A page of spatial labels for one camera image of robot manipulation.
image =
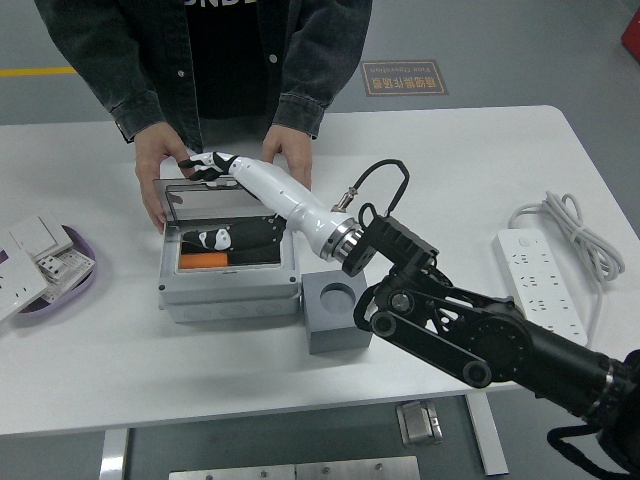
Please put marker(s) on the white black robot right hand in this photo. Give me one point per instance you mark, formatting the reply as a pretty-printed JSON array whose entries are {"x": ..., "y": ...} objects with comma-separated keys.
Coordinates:
[{"x": 280, "y": 192}]

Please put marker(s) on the person's left hand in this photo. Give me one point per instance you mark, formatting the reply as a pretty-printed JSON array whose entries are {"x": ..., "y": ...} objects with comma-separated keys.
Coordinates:
[{"x": 295, "y": 150}]

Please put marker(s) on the person's right hand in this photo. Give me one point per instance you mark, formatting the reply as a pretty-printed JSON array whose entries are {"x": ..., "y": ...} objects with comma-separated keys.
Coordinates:
[{"x": 155, "y": 170}]

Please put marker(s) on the smoky transparent box lid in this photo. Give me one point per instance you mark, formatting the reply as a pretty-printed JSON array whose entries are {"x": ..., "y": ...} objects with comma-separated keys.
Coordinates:
[{"x": 215, "y": 202}]

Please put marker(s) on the orange cylinder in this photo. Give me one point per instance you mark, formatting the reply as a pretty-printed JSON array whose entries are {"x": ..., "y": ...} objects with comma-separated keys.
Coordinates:
[{"x": 205, "y": 261}]

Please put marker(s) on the grey plastic junction box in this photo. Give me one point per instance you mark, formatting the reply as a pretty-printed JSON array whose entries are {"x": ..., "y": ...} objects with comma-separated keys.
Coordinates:
[{"x": 225, "y": 300}]

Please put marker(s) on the person's left forearm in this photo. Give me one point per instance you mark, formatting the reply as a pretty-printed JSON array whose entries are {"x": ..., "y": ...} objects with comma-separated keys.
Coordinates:
[{"x": 320, "y": 85}]

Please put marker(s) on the person's right forearm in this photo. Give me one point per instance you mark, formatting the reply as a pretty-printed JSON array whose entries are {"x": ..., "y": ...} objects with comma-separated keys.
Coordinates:
[{"x": 125, "y": 95}]

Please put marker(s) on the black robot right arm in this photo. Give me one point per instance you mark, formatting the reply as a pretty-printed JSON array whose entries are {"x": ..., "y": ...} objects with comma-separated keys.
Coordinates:
[{"x": 500, "y": 340}]

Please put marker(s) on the grey cube with round hole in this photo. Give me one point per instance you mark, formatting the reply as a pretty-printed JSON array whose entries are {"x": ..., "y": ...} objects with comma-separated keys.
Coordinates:
[{"x": 330, "y": 335}]

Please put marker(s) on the grey metal floor box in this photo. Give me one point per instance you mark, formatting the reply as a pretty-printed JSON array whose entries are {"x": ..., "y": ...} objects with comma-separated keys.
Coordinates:
[{"x": 417, "y": 422}]

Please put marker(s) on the person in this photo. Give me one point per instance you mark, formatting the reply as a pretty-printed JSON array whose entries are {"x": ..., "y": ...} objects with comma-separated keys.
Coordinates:
[{"x": 225, "y": 60}]

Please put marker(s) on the white perforated socket plate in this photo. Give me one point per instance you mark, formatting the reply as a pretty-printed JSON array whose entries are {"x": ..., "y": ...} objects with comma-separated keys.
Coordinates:
[{"x": 75, "y": 262}]

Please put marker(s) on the purple tray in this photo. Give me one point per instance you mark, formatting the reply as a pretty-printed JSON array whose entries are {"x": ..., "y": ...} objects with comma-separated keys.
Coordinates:
[{"x": 89, "y": 280}]

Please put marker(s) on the brown floor sign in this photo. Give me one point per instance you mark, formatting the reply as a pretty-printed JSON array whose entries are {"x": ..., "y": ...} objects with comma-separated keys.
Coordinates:
[{"x": 404, "y": 78}]

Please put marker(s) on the small white socket module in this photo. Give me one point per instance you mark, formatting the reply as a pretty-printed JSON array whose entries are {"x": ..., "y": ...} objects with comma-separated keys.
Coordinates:
[{"x": 50, "y": 265}]

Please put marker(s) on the yellow floor tape line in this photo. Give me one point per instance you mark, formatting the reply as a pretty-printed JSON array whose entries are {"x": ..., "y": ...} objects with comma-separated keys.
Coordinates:
[{"x": 35, "y": 72}]

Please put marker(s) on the large white socket panel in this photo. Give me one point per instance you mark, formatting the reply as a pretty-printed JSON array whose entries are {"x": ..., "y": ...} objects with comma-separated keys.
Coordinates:
[{"x": 20, "y": 285}]

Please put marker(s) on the white table leg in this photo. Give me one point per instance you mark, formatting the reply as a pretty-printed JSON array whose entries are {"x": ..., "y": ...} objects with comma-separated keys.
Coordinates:
[
  {"x": 113, "y": 455},
  {"x": 487, "y": 440}
]

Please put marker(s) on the red crate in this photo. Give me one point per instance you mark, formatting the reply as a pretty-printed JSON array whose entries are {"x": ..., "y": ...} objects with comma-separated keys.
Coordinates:
[{"x": 632, "y": 35}]

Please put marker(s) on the white switch panel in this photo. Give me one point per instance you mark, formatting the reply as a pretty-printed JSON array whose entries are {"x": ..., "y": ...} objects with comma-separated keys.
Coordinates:
[{"x": 40, "y": 235}]

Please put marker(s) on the large metal base plate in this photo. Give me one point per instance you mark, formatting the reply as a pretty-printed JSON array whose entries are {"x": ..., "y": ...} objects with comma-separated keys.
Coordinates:
[{"x": 300, "y": 470}]

